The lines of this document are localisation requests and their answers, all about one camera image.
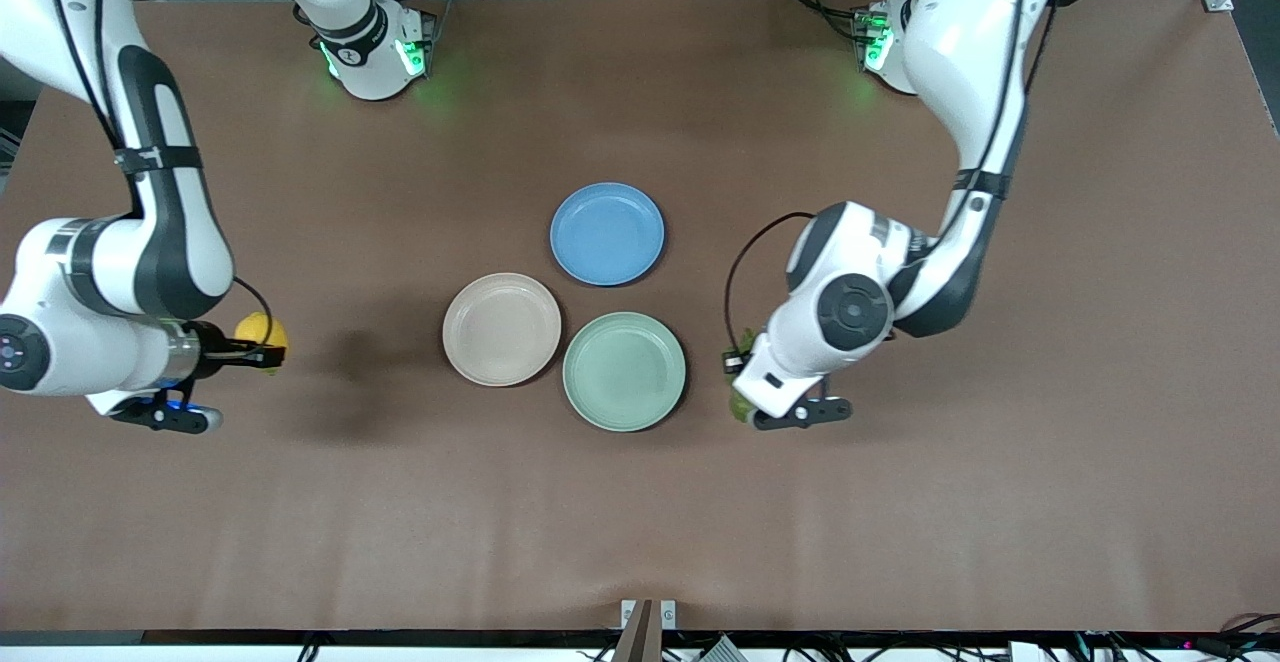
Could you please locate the green lettuce leaf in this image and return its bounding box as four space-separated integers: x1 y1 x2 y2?
727 326 763 425

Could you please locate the yellow lemon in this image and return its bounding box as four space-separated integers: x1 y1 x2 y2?
234 312 290 376

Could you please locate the beige plate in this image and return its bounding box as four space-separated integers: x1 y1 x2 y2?
442 272 563 388

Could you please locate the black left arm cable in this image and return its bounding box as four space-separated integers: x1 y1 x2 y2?
724 0 1061 358

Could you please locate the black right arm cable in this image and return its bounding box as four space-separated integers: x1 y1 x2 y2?
40 0 274 345

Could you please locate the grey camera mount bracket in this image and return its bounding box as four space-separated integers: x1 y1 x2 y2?
620 599 677 662

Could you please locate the brown table cover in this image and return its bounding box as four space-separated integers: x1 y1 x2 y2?
0 0 1280 635

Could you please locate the pale green plate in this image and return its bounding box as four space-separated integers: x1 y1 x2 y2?
562 312 687 433

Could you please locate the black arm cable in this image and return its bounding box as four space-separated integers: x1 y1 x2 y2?
40 0 274 345
724 0 1061 358

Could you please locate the blue plate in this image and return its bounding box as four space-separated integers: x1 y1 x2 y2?
549 182 666 287

